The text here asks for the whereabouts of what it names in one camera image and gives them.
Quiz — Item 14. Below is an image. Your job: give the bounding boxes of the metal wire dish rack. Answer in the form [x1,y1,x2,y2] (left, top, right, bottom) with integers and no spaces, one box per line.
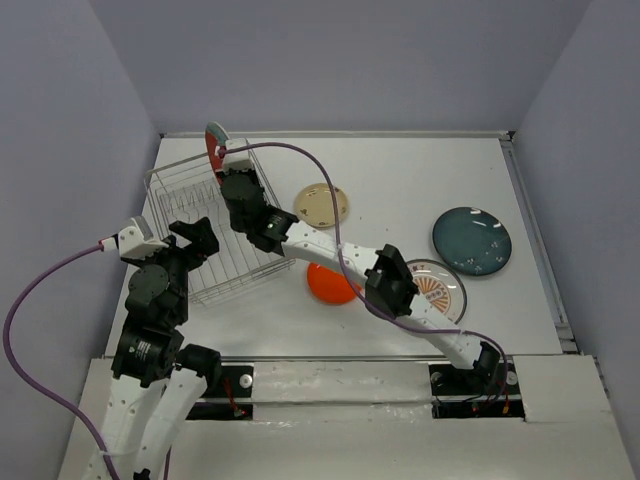
[144,137,294,305]

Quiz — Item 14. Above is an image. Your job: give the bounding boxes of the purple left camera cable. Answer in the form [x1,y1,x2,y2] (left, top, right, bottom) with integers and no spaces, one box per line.
[2,242,174,480]

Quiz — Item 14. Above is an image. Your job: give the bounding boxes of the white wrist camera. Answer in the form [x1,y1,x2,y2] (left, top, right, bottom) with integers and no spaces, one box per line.
[116,216,169,260]
[218,138,254,174]

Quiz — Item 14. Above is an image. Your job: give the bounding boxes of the white sunburst pattern plate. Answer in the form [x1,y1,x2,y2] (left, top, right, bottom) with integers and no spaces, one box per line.
[407,259,467,324]

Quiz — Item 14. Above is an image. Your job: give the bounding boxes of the orange round plate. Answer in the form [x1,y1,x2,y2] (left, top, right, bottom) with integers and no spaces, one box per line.
[306,263,356,305]

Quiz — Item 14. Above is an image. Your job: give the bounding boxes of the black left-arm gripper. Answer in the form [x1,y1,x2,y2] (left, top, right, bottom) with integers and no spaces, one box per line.
[124,214,220,321]

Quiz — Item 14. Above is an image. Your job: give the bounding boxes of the cream round plate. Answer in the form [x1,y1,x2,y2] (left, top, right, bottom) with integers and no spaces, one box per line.
[293,183,350,230]

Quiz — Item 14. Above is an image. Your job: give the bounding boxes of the red teal floral plate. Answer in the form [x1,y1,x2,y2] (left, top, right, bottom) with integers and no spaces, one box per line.
[204,122,229,186]

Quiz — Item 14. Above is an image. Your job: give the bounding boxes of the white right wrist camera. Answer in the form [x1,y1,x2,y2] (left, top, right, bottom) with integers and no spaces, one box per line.
[218,138,254,174]

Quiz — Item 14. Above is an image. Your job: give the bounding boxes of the teal speckled round plate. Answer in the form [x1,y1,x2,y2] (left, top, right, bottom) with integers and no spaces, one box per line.
[431,207,513,277]

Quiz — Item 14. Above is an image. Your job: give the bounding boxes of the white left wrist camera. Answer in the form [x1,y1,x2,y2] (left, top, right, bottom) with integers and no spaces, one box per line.
[116,216,169,260]

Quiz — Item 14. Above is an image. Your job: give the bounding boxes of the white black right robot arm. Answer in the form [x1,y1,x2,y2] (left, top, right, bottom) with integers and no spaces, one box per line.
[196,171,502,392]

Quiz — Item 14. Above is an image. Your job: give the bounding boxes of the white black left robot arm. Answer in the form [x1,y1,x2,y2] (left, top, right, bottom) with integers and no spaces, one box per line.
[84,216,221,479]

